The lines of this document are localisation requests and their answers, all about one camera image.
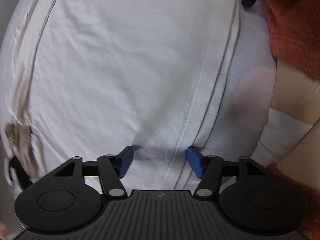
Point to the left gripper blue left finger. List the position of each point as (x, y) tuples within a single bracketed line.
[(110, 168)]

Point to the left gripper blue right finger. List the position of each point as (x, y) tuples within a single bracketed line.
[(210, 170)]

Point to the white long sleeve shirt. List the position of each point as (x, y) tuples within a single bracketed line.
[(93, 76)]

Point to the orange fuzzy sleeve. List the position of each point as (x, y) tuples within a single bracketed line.
[(294, 33)]

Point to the polka dot bed sheet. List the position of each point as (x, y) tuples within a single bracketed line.
[(248, 93)]

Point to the striped olive garment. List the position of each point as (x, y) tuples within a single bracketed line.
[(27, 148)]

